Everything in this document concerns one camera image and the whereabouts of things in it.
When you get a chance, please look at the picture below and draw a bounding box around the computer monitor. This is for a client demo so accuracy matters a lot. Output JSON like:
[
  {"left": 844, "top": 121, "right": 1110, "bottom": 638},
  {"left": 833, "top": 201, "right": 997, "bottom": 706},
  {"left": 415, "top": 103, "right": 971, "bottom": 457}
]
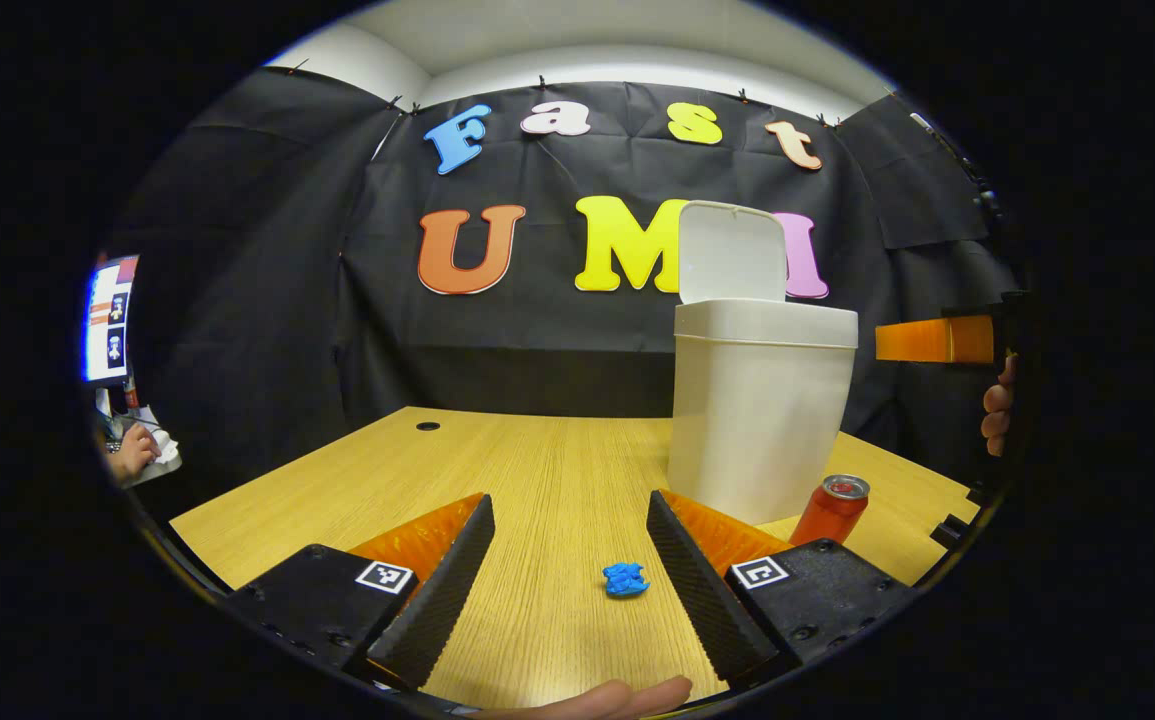
[{"left": 85, "top": 255, "right": 141, "bottom": 387}]

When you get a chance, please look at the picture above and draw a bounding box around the red pop can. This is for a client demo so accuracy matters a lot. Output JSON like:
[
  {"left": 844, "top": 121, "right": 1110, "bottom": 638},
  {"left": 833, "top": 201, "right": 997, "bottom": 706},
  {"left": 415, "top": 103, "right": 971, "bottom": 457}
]
[{"left": 789, "top": 474, "right": 872, "bottom": 548}]

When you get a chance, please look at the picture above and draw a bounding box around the black backdrop cloth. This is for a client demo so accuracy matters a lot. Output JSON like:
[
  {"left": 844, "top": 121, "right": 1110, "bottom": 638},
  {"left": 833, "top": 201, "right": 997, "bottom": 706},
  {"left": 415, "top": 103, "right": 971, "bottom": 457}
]
[{"left": 102, "top": 65, "right": 1026, "bottom": 521}]

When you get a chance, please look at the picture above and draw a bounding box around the white desktop garbage bin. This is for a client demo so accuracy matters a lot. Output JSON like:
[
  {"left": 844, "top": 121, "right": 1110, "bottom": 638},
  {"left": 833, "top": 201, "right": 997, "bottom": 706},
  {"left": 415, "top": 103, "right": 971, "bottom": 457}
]
[{"left": 667, "top": 200, "right": 860, "bottom": 527}]

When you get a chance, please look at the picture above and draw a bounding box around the blue paper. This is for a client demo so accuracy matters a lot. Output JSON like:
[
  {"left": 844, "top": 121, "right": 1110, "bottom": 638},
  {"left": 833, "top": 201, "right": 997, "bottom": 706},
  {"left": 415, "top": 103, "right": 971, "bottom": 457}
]
[{"left": 602, "top": 561, "right": 652, "bottom": 599}]

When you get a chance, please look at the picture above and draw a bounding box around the white paper sheet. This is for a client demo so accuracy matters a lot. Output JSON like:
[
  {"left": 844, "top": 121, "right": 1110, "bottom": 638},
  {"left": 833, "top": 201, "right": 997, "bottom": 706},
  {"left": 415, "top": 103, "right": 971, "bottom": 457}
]
[{"left": 132, "top": 404, "right": 182, "bottom": 488}]

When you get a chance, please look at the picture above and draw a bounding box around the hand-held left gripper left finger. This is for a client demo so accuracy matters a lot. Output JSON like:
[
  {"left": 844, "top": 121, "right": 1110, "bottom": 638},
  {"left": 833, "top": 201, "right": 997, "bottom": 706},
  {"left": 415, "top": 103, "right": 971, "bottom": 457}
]
[{"left": 227, "top": 492, "right": 496, "bottom": 693}]

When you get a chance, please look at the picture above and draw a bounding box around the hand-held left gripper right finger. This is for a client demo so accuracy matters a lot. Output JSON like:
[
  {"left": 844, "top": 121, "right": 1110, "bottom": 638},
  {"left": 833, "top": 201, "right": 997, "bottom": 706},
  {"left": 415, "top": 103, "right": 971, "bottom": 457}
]
[{"left": 645, "top": 490, "right": 918, "bottom": 685}]

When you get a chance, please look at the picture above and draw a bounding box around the wooden desktop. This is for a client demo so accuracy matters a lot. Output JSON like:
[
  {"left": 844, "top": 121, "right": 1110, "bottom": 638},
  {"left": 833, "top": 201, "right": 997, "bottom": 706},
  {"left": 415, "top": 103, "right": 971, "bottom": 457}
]
[{"left": 169, "top": 405, "right": 984, "bottom": 711}]

